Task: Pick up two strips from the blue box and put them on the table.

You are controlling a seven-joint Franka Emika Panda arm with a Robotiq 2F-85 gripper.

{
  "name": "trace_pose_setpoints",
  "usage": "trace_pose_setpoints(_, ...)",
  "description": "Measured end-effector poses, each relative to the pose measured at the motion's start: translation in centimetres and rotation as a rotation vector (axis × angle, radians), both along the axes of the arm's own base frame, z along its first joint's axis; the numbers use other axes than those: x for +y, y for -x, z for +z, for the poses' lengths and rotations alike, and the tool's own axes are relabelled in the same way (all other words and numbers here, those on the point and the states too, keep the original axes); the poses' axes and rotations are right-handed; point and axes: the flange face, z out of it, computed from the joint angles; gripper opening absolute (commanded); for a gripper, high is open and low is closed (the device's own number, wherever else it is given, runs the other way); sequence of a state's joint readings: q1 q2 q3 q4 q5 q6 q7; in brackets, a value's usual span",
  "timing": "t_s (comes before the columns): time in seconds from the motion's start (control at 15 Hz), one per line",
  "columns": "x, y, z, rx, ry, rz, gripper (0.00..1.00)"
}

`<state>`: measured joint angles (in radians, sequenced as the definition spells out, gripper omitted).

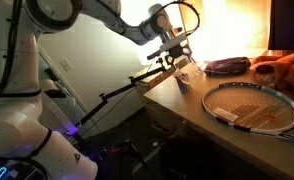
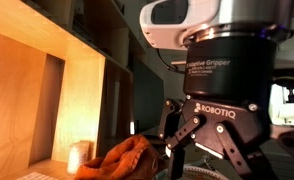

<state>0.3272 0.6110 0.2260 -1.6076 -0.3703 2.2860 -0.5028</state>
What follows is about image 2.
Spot black articulated camera stand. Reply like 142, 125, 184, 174
271, 75, 294, 105

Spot white cylindrical jar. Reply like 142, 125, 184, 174
65, 140, 91, 175

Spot black computer monitor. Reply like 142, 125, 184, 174
129, 57, 167, 136

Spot white keyboard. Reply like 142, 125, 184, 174
15, 171, 60, 180

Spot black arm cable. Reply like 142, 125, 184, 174
154, 47, 189, 74

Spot orange cloth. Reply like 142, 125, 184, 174
73, 133, 166, 180

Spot wooden desk hutch shelf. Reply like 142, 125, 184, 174
0, 0, 149, 180

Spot white tennis racket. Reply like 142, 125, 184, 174
153, 155, 225, 180

